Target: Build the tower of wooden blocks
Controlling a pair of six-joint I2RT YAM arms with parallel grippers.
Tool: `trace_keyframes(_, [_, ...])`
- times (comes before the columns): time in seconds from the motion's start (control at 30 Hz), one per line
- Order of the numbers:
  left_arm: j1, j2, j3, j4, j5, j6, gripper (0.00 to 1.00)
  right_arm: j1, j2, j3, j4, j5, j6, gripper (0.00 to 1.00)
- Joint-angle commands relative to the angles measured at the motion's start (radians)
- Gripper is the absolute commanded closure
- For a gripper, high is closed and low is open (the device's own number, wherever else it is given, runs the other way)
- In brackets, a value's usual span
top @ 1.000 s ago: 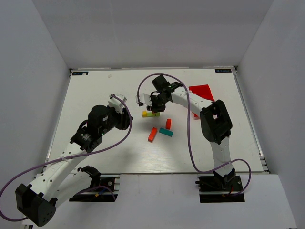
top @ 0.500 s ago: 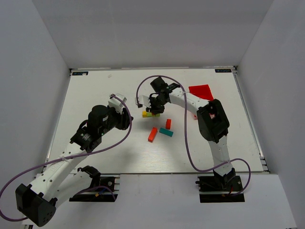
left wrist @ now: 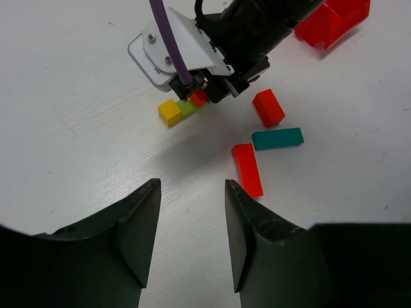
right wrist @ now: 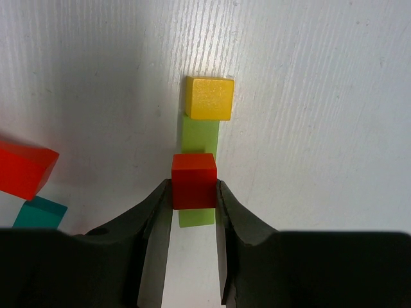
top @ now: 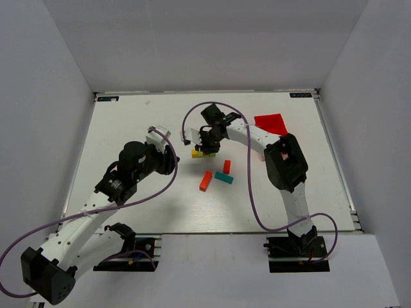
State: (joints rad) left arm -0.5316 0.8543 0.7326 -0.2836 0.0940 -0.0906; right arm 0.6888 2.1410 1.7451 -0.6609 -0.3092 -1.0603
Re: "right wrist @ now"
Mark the yellow wood cube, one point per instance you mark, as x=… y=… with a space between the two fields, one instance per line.
x=209 y=98

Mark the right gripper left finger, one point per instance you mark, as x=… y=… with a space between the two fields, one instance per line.
x=121 y=263

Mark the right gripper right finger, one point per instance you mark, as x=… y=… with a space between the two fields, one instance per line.
x=260 y=266

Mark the long green wood block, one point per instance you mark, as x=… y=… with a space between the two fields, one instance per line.
x=198 y=136

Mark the long red wood block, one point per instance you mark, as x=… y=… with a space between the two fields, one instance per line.
x=25 y=169

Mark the teal long wood block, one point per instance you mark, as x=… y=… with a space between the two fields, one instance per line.
x=40 y=213

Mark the small red wood cube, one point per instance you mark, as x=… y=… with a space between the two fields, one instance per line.
x=193 y=181

